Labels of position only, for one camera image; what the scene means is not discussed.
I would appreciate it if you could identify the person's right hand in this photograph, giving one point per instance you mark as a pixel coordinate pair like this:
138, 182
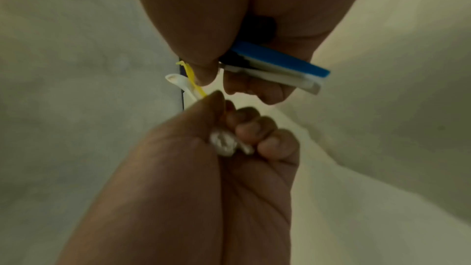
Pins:
206, 10

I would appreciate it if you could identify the person's left hand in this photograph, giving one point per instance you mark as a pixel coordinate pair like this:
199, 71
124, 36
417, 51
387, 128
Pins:
184, 185

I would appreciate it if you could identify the white tissue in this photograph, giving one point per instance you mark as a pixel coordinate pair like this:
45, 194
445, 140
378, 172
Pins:
224, 143

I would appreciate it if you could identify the yellow plastic fork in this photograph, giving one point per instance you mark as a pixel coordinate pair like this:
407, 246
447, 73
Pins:
191, 77

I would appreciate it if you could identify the blue plastic fork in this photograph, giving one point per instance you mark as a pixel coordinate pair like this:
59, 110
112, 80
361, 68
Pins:
279, 60

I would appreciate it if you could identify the white table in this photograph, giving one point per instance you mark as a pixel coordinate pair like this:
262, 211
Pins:
404, 141

